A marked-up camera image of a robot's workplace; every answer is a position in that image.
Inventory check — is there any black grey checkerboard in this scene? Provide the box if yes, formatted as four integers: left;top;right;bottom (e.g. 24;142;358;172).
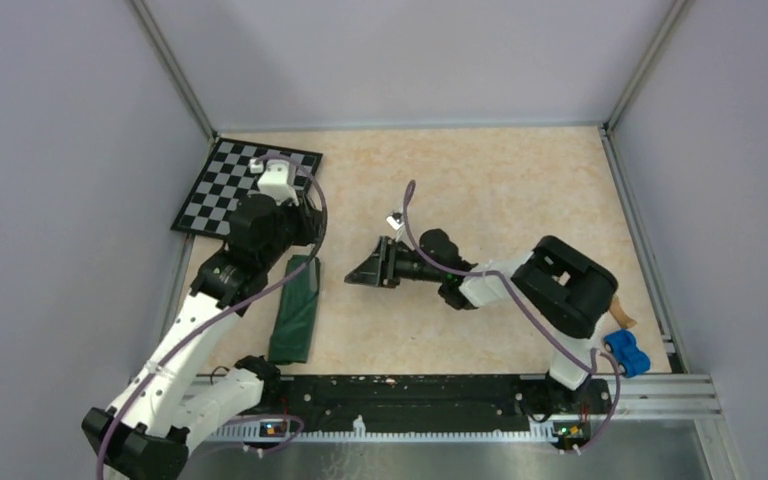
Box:
171;138;324;239

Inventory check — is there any blue toy car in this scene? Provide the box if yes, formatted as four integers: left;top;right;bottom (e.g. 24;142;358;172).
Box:
603;329;651;378

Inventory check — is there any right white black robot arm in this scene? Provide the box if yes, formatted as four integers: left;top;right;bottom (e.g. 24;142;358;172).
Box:
344;212;619;412

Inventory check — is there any purple cable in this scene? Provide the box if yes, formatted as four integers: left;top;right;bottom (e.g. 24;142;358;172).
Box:
400;179;622;455
95;153;330;480

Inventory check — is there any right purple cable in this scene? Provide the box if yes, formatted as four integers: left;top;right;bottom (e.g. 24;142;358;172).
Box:
400;179;622;455

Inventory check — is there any white toothed cable rail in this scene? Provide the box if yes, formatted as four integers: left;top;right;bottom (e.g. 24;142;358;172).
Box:
207;421;558;444

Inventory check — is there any small tan wooden piece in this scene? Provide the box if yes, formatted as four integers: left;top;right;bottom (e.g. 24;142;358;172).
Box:
608;295;638;330

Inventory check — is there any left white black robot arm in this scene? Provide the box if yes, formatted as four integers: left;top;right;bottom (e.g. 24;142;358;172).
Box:
81;154;328;479

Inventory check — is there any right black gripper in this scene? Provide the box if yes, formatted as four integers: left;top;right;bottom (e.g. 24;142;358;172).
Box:
345;236;444;289

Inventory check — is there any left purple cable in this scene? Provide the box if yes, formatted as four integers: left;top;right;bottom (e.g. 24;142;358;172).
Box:
95;153;330;480

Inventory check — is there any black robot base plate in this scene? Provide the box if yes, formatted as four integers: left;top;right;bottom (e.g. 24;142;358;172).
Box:
254;374;611;433

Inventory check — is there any dark green cloth napkin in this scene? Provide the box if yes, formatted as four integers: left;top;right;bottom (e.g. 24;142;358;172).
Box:
267;255;321;365

